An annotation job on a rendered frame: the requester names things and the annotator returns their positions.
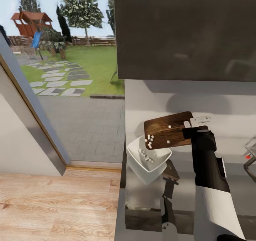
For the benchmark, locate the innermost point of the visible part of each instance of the bowl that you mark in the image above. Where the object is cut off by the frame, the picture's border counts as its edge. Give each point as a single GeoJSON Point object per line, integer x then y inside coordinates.
{"type": "Point", "coordinates": [161, 154]}

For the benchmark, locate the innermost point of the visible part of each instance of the fixed window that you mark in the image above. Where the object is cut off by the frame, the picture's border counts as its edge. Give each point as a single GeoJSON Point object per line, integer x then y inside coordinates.
{"type": "Point", "coordinates": [60, 56]}

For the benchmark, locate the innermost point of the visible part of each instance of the cabinet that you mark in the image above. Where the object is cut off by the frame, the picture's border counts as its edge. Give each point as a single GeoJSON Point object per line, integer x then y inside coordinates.
{"type": "Point", "coordinates": [191, 40]}

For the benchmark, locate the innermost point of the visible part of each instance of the cutting board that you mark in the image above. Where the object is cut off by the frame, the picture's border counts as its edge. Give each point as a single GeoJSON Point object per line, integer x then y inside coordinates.
{"type": "Point", "coordinates": [158, 130]}

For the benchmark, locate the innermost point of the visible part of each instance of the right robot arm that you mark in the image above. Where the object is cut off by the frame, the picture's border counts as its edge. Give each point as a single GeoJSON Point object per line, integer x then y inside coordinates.
{"type": "Point", "coordinates": [215, 217]}

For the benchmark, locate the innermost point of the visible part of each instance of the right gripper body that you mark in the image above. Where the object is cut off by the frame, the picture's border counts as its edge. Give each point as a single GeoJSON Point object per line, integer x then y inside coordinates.
{"type": "Point", "coordinates": [187, 132]}

